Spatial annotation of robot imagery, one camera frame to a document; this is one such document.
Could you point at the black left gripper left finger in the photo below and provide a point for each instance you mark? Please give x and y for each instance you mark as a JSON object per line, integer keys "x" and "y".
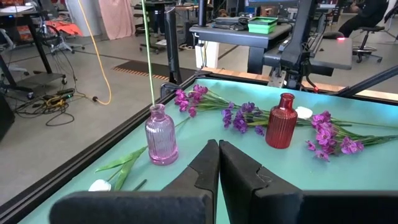
{"x": 186, "y": 202}

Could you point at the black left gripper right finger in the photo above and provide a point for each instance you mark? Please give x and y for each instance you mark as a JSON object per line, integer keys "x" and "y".
{"x": 264, "y": 202}

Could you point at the white artificial tulip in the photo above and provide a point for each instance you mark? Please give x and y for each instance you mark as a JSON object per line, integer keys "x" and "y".
{"x": 304, "y": 112}
{"x": 99, "y": 186}
{"x": 149, "y": 62}

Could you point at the magenta artificial flower spray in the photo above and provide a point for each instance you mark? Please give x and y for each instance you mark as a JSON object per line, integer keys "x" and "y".
{"x": 181, "y": 97}
{"x": 351, "y": 146}
{"x": 321, "y": 119}

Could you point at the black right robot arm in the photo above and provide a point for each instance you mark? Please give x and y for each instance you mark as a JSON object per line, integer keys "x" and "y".
{"x": 300, "y": 37}

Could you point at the pink ribbed glass bottle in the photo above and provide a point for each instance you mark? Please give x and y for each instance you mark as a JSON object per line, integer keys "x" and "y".
{"x": 161, "y": 140}

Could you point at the teal table mat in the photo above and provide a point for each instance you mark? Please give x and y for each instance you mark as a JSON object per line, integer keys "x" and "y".
{"x": 199, "y": 133}

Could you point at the red ribbed glass bottle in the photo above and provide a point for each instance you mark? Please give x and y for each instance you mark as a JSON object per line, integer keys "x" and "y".
{"x": 281, "y": 127}

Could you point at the black mat with orange stripes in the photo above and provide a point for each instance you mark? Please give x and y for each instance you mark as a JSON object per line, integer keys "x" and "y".
{"x": 149, "y": 68}

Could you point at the black power strip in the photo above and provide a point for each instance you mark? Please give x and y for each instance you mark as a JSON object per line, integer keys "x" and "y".
{"x": 60, "y": 93}

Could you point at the black keyboard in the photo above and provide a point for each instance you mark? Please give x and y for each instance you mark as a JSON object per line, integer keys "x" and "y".
{"x": 315, "y": 43}

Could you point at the gray desk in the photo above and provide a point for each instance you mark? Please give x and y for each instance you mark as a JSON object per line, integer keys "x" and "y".
{"x": 236, "y": 35}

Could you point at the green plastic box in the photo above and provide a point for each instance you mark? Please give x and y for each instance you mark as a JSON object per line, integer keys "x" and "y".
{"x": 262, "y": 27}

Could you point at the black computer mouse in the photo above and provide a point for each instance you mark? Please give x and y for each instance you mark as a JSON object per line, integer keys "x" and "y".
{"x": 332, "y": 35}

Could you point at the black flat electronic device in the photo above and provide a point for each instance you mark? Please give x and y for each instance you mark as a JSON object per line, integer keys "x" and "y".
{"x": 227, "y": 21}

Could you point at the black monitor stand pole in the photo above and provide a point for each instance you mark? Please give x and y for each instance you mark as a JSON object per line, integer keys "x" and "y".
{"x": 202, "y": 12}

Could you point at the pale pink hanging cloth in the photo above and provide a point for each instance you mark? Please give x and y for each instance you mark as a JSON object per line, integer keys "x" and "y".
{"x": 116, "y": 18}

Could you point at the black office stool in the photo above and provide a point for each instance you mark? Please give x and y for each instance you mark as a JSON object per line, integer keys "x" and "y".
{"x": 370, "y": 29}

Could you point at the orange cloth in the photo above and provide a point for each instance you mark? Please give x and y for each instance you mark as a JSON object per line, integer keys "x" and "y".
{"x": 66, "y": 28}

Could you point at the person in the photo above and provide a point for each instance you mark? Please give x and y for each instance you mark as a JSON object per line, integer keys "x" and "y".
{"x": 367, "y": 15}

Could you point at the black workbench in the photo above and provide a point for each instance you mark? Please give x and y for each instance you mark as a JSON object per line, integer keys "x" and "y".
{"x": 39, "y": 46}

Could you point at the white round column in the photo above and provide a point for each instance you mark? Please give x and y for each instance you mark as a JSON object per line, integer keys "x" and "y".
{"x": 73, "y": 15}

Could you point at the black aluminium table frame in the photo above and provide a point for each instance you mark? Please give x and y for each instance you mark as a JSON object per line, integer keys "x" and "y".
{"x": 93, "y": 151}

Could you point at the black frame post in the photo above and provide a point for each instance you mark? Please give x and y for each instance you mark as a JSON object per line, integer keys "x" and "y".
{"x": 172, "y": 46}

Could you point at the black frame brace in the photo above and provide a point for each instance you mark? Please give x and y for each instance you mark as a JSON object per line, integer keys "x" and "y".
{"x": 370, "y": 81}

